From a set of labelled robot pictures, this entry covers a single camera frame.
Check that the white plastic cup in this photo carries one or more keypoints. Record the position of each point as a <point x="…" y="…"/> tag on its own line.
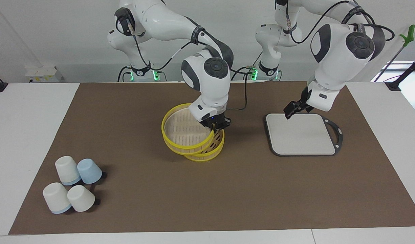
<point x="67" y="169"/>
<point x="80" y="199"/>
<point x="56" y="198"/>

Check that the white box with labels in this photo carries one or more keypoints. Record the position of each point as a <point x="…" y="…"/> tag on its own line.
<point x="43" y="74"/>

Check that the white cutting board dark rim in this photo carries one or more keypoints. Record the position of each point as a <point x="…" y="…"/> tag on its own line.
<point x="302" y="135"/>

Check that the light blue plastic cup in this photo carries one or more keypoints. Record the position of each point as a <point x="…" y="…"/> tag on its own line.
<point x="89" y="171"/>

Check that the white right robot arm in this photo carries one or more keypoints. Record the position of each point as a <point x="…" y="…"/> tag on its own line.
<point x="211" y="88"/>

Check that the yellow bamboo steamer tier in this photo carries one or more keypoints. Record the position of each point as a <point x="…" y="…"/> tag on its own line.
<point x="207" y="156"/>
<point x="180" y="125"/>

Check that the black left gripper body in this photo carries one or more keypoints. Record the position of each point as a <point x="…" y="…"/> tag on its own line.
<point x="304" y="103"/>

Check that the brown table mat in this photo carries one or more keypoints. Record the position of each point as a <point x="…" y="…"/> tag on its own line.
<point x="227" y="189"/>

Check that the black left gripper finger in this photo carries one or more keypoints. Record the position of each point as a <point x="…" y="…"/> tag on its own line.
<point x="289" y="112"/>
<point x="296" y="103"/>

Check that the green tipped thin pole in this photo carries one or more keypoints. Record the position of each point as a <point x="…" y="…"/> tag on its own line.
<point x="410" y="34"/>

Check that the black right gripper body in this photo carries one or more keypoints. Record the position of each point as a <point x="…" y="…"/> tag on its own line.
<point x="216" y="121"/>

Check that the black clamp stand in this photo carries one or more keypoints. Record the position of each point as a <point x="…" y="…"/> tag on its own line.
<point x="393" y="85"/>

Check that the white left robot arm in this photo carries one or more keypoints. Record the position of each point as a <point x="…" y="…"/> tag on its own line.
<point x="336" y="67"/>

